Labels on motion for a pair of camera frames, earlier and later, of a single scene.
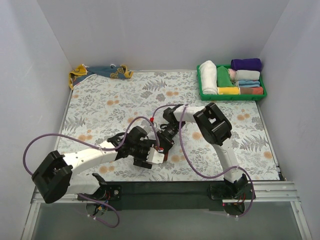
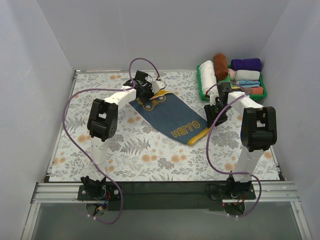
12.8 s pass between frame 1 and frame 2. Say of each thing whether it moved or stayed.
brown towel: moved
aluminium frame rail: stayed
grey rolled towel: stayed
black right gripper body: moved
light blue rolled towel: stayed
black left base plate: stayed
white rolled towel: stayed
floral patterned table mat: stayed
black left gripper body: moved
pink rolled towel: stayed
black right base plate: stayed
